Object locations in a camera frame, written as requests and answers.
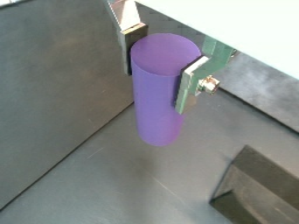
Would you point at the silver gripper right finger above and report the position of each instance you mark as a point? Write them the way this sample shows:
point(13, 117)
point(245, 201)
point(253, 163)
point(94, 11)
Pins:
point(197, 75)

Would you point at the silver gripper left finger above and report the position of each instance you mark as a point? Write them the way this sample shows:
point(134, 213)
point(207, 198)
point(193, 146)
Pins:
point(130, 27)

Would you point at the purple cylinder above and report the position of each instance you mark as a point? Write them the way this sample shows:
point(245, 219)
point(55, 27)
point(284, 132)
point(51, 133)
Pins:
point(159, 56)

